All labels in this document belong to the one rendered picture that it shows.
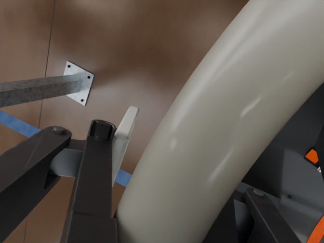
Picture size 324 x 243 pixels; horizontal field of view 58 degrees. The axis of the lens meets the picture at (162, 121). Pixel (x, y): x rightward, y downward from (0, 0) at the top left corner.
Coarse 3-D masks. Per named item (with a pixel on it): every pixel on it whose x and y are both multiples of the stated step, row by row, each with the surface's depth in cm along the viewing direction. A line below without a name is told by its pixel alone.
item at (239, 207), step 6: (234, 192) 15; (240, 192) 15; (234, 198) 14; (240, 198) 14; (234, 204) 14; (240, 204) 14; (240, 210) 14; (246, 210) 14; (240, 216) 14; (246, 216) 14; (252, 216) 14; (240, 222) 14; (246, 222) 14; (252, 222) 14; (240, 228) 14; (246, 228) 14; (252, 228) 14; (246, 234) 14
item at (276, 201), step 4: (240, 184) 141; (244, 184) 142; (236, 188) 136; (240, 188) 137; (244, 188) 138; (264, 192) 140; (268, 196) 137; (272, 196) 138; (288, 196) 136; (272, 200) 135; (276, 200) 136; (280, 200) 137; (276, 204) 132
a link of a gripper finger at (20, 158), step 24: (24, 144) 11; (48, 144) 12; (0, 168) 9; (24, 168) 10; (48, 168) 12; (0, 192) 8; (24, 192) 10; (48, 192) 13; (0, 216) 9; (24, 216) 11; (0, 240) 9
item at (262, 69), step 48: (288, 0) 7; (240, 48) 7; (288, 48) 7; (192, 96) 8; (240, 96) 7; (288, 96) 7; (192, 144) 8; (240, 144) 7; (144, 192) 8; (192, 192) 8; (144, 240) 8; (192, 240) 8
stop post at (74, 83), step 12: (72, 72) 171; (84, 72) 168; (0, 84) 127; (12, 84) 131; (24, 84) 136; (36, 84) 141; (48, 84) 146; (60, 84) 153; (72, 84) 163; (84, 84) 169; (0, 96) 123; (12, 96) 128; (24, 96) 135; (36, 96) 142; (48, 96) 150; (72, 96) 175; (84, 96) 171
